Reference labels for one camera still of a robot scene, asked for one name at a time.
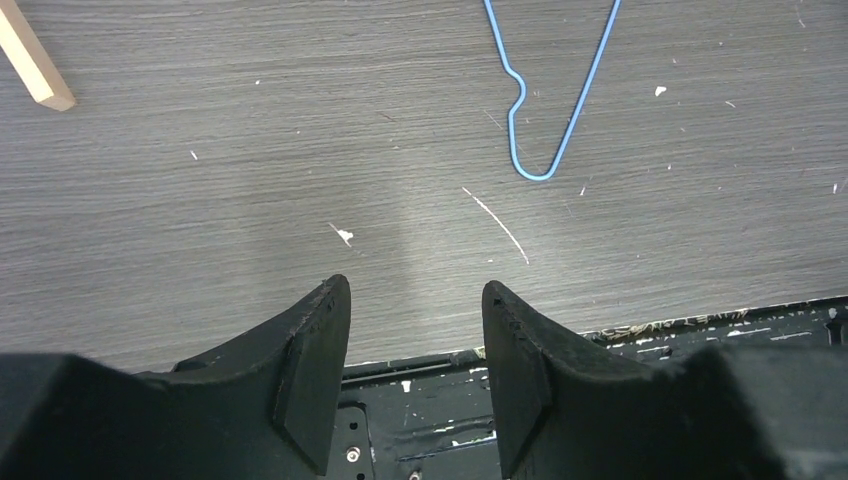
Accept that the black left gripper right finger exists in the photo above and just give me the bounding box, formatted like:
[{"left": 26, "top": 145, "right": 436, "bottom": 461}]
[{"left": 482, "top": 281, "right": 847, "bottom": 479}]

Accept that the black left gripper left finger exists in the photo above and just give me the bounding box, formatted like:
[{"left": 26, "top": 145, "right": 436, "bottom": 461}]
[{"left": 1, "top": 275, "right": 351, "bottom": 479}]

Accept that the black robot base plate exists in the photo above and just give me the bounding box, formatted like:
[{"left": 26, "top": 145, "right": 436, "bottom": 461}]
[{"left": 324, "top": 296, "right": 848, "bottom": 480}]

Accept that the blue wire hanger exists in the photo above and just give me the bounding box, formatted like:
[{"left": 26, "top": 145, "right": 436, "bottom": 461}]
[{"left": 482, "top": 1, "right": 623, "bottom": 185}]

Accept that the wooden clothes rack frame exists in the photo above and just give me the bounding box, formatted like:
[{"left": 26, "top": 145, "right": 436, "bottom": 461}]
[{"left": 1, "top": 1, "right": 76, "bottom": 112}]

